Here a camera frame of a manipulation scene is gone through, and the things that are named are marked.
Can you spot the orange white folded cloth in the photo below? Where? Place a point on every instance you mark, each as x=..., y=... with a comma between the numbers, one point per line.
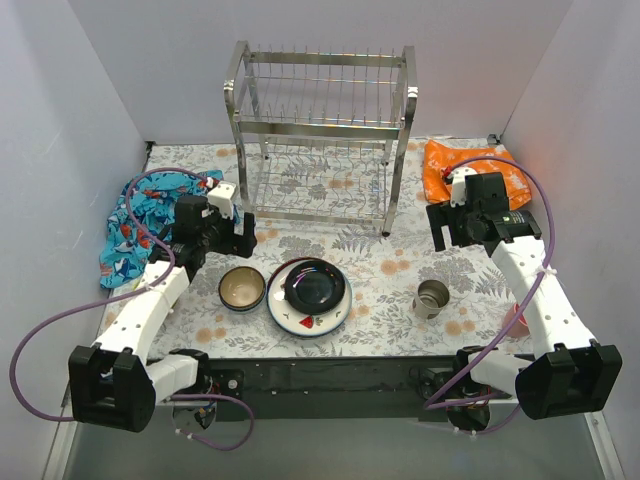
x=438, y=158

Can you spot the black glossy plate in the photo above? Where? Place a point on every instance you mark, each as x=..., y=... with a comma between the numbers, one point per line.
x=314, y=287

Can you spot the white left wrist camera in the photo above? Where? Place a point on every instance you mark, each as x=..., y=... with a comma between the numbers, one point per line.
x=222, y=197

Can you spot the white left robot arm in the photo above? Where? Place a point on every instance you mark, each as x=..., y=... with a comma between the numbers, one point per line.
x=112, y=383

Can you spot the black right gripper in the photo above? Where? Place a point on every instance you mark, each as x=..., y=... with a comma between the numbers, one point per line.
x=441, y=226

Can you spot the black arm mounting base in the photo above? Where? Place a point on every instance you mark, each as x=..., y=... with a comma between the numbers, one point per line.
x=318, y=388

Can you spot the blue shark print cloth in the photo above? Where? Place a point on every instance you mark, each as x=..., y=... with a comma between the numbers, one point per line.
x=153, y=200

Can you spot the steel two-tier dish rack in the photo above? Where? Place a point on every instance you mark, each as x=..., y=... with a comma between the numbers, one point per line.
x=321, y=136

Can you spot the white plate with strawberry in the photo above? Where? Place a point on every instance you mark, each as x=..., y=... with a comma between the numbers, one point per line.
x=295, y=322

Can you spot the floral table mat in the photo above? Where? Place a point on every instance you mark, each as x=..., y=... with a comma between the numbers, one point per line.
x=383, y=272

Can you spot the aluminium frame rail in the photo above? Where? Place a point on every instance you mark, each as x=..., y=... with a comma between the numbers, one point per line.
x=70, y=430

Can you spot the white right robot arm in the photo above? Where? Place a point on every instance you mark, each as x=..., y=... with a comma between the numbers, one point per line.
x=571, y=372

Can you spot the white brown steel cup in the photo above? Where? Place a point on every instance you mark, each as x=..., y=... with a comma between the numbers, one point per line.
x=430, y=299

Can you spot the beige bowl with patterned outside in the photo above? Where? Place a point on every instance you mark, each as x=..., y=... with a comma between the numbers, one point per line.
x=241, y=289

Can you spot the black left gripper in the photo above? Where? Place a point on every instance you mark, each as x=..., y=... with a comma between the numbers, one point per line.
x=244, y=235

